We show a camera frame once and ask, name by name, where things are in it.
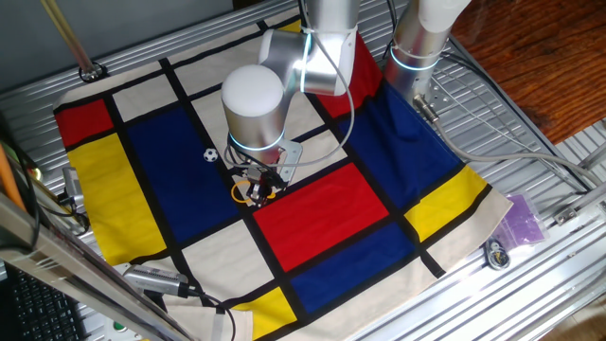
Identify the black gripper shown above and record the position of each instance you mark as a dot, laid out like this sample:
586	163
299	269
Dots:
262	173

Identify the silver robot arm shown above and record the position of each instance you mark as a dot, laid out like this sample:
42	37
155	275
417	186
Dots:
255	109

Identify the small soccer ball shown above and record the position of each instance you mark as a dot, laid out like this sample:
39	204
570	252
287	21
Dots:
210	155

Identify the colour block patterned cloth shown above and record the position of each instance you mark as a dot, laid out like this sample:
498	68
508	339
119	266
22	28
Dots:
322	213

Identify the grey box green button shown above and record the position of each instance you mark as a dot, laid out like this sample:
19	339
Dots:
118	329

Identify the black keyboard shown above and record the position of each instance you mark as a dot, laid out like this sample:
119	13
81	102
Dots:
42	312

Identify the brass pole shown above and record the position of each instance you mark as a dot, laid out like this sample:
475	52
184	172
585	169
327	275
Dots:
66	30

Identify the orange rod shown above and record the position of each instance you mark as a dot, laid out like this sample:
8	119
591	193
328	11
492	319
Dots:
8	177

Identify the purple plastic bag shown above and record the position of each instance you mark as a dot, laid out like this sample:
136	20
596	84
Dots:
521	222

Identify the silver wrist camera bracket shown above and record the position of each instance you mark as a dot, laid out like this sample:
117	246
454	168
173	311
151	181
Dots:
293	158

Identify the long silver depth camera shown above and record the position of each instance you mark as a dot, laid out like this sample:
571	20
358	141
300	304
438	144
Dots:
154	279

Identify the small silver depth camera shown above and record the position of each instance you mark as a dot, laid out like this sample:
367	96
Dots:
72	185

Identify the aluminium frame bar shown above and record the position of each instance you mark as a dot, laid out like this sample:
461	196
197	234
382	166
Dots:
71	274

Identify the small metal corner bracket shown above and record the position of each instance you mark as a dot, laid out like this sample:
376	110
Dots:
565	216

